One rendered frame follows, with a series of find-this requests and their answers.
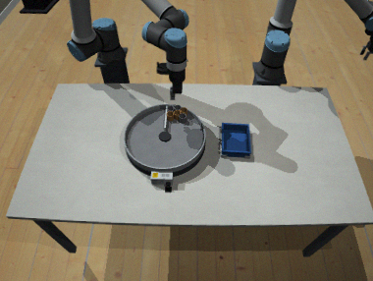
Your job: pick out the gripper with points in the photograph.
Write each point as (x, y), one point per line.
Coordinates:
(370, 41)
(176, 80)

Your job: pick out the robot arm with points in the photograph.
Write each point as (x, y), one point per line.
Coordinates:
(276, 49)
(80, 19)

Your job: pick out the grey turntable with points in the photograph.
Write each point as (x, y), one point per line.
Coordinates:
(147, 147)

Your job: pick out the blue crate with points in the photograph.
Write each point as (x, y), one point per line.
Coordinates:
(236, 140)

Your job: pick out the steel bushing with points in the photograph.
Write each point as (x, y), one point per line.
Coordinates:
(177, 107)
(170, 107)
(184, 117)

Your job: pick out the white control box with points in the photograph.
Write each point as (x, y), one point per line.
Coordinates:
(162, 176)

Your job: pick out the white table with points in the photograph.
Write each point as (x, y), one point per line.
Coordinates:
(81, 180)

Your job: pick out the black box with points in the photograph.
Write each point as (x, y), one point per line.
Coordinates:
(36, 5)

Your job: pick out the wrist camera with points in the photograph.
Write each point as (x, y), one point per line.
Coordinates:
(162, 68)

